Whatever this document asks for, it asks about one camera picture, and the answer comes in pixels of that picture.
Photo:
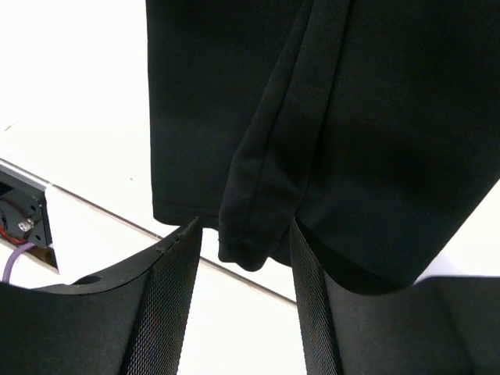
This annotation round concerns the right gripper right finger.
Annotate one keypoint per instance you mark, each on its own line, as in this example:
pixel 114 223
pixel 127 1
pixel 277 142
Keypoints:
pixel 442 325

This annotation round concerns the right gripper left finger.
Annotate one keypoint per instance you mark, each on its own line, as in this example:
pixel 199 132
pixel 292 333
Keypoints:
pixel 129 318

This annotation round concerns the black t shirt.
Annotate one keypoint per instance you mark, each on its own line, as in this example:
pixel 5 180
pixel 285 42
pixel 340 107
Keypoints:
pixel 372 124

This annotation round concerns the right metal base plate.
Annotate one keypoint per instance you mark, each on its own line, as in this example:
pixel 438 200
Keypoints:
pixel 24 212

